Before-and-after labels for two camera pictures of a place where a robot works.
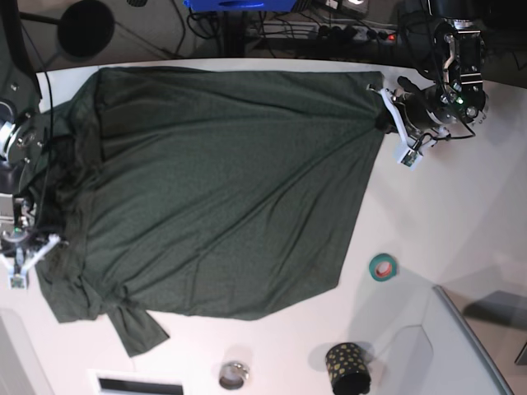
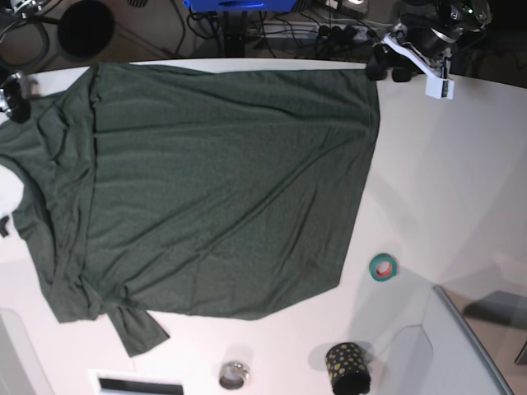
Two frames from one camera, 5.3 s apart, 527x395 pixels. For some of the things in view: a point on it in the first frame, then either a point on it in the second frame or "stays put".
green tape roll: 383,267 stays put
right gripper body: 424,109 -> 423,33
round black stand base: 86,29 stays put
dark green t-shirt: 198,194 stays put
